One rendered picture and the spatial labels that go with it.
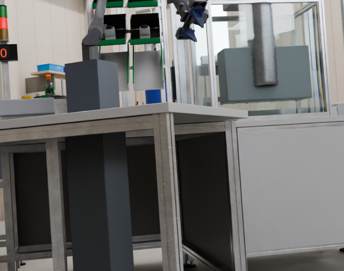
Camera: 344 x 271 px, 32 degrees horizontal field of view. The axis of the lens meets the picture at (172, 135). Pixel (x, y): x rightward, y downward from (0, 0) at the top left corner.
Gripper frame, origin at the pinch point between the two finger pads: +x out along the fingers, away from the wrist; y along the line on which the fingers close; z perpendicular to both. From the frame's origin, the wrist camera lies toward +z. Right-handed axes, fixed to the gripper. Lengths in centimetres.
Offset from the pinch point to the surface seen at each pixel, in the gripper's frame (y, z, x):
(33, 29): 482, 151, -520
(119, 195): 44, -32, 39
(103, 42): 37, -16, -32
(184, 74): 113, 75, -81
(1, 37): 56, -51, -56
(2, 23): 53, -50, -61
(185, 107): -5.5, -24.2, 40.6
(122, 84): 46.0, -10.5, -15.6
